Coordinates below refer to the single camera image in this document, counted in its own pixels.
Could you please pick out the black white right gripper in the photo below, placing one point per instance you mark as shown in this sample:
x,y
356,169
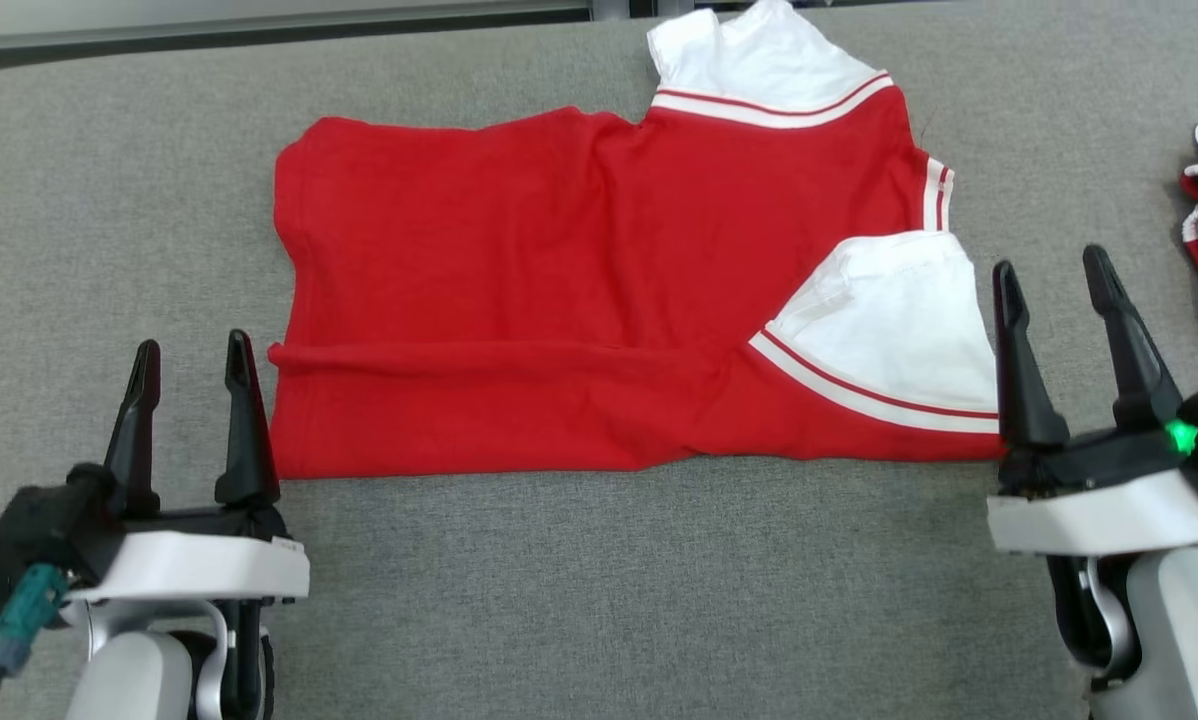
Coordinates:
x,y
1099,510

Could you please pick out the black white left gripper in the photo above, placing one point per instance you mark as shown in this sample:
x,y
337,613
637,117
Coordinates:
x,y
199,565

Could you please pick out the red and white t-shirt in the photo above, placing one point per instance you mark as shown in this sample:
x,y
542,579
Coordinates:
x,y
509,280

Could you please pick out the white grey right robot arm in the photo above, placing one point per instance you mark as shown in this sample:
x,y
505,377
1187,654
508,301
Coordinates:
x,y
1179,630

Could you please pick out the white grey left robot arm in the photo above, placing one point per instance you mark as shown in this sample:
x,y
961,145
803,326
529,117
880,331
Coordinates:
x,y
129,675

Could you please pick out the grey partition base rail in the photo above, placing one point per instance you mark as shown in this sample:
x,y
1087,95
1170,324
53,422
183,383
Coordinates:
x,y
259,25

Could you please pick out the grey partition post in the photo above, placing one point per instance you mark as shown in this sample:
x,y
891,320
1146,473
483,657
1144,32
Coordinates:
x,y
649,6

